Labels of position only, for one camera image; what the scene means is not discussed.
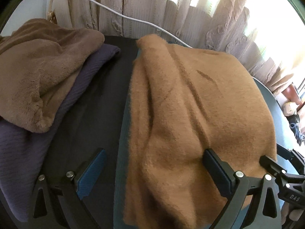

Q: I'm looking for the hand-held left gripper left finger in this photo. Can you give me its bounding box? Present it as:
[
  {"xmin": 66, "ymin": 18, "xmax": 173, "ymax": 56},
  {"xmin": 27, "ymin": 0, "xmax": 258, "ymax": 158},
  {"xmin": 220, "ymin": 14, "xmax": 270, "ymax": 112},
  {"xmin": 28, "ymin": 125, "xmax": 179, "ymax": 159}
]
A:
[{"xmin": 33, "ymin": 148, "xmax": 107, "ymax": 229}]

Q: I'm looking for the navy ribbed garment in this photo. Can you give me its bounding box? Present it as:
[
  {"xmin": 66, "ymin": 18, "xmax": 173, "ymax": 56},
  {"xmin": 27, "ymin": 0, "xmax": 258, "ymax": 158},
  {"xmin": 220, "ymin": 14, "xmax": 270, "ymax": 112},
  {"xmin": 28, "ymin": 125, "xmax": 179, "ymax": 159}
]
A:
[{"xmin": 0, "ymin": 46, "xmax": 121, "ymax": 222}]

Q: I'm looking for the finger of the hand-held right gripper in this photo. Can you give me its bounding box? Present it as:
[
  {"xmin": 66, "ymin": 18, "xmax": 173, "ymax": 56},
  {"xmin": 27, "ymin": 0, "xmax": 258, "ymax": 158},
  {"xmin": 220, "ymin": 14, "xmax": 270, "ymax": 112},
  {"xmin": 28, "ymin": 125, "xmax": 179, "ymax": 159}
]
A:
[
  {"xmin": 259, "ymin": 155, "xmax": 287, "ymax": 180},
  {"xmin": 276, "ymin": 144, "xmax": 305, "ymax": 170}
]

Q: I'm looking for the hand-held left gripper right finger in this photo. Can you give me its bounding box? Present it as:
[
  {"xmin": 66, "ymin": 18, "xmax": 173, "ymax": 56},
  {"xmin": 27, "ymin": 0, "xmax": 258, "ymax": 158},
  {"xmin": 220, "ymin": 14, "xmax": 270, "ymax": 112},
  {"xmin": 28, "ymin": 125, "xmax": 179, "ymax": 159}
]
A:
[{"xmin": 202, "ymin": 148, "xmax": 283, "ymax": 229}]

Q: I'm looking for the brown plush garment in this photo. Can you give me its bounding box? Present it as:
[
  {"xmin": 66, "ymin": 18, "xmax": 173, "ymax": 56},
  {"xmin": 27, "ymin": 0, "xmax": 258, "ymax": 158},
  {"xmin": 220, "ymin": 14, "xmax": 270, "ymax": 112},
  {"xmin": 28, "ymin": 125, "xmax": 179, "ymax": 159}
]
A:
[{"xmin": 0, "ymin": 18, "xmax": 105, "ymax": 134}]

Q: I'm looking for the tan fuzzy sweater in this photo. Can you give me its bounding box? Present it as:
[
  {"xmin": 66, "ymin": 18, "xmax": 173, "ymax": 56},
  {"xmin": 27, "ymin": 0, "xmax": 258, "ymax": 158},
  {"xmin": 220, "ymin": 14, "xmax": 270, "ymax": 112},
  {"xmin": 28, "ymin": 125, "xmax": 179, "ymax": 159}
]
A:
[{"xmin": 123, "ymin": 34, "xmax": 278, "ymax": 227}]

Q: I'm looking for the reddish brown wooden furniture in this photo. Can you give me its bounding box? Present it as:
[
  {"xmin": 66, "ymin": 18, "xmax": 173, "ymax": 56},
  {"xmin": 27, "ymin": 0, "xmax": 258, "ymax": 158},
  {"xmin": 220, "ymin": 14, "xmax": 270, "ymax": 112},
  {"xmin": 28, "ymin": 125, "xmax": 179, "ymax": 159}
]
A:
[{"xmin": 285, "ymin": 85, "xmax": 299, "ymax": 102}]

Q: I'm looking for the white charging cable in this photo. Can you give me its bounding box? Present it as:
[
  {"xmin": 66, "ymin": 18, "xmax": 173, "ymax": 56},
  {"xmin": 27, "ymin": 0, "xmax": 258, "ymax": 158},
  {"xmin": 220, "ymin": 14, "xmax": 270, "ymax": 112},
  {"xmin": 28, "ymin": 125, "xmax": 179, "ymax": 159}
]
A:
[{"xmin": 61, "ymin": 0, "xmax": 262, "ymax": 83}]

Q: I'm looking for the pale stuffed toy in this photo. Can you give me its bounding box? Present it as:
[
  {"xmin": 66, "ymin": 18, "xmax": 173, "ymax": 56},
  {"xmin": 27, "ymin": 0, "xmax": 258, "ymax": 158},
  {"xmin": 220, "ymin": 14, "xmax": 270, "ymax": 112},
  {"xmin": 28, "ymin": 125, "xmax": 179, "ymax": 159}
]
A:
[{"xmin": 283, "ymin": 101, "xmax": 298, "ymax": 116}]

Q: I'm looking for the person's right hand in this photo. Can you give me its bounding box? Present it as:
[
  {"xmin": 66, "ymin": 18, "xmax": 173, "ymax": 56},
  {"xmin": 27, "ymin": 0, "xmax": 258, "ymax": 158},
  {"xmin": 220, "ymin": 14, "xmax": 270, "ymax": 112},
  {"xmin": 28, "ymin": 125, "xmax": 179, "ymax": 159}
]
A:
[{"xmin": 281, "ymin": 204, "xmax": 305, "ymax": 229}]

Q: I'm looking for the cream lace curtain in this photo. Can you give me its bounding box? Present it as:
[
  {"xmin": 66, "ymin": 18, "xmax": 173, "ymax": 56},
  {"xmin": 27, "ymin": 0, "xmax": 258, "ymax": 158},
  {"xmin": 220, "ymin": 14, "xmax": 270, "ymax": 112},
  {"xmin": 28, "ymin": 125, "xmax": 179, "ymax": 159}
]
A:
[{"xmin": 46, "ymin": 0, "xmax": 305, "ymax": 94}]

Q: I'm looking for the dark bed blanket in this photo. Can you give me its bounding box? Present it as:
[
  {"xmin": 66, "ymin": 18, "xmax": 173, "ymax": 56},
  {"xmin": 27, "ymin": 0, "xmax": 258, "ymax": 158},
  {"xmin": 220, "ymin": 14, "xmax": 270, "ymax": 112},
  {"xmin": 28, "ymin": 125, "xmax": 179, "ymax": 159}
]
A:
[{"xmin": 36, "ymin": 35, "xmax": 143, "ymax": 229}]

